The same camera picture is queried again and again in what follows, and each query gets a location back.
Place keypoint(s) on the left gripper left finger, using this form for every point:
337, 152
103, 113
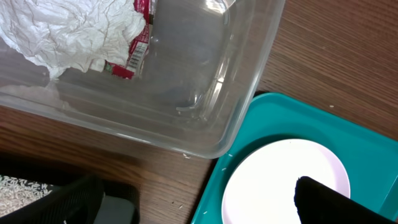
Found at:
77, 202

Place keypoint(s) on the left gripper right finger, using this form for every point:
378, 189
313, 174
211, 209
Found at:
319, 204

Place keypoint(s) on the large white plate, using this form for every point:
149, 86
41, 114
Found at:
262, 187

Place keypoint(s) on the red snack wrapper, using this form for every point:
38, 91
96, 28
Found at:
139, 47

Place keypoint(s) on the white tissue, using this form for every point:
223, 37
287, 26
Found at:
84, 35

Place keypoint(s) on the black plastic tray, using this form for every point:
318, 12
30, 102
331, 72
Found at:
120, 202

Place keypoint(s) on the pile of white rice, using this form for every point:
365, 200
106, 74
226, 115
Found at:
17, 193

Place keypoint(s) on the teal serving tray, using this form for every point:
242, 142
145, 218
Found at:
370, 158

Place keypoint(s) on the clear plastic bin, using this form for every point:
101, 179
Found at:
192, 88

